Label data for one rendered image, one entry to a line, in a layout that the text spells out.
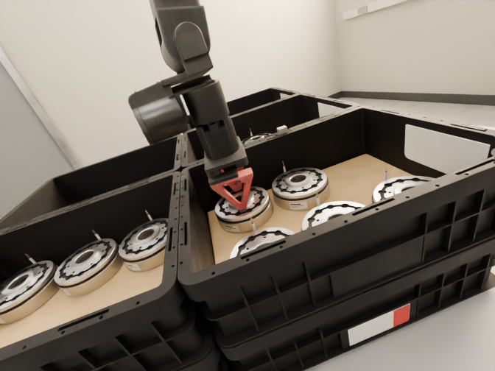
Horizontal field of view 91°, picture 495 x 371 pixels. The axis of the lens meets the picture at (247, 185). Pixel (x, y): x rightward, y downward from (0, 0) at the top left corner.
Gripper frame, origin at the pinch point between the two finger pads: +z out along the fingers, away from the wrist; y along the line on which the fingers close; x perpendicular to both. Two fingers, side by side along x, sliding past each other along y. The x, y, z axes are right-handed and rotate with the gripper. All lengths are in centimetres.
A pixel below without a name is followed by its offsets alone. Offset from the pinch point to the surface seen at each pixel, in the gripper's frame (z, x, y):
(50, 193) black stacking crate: -2, -50, -27
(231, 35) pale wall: -27, 42, -323
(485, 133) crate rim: -6.4, 31.2, 14.0
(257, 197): 0.9, 3.1, 1.2
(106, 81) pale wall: -22, -112, -280
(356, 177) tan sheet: 4.2, 22.2, 0.2
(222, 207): 1.2, -3.6, 0.2
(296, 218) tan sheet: 3.9, 8.2, 6.3
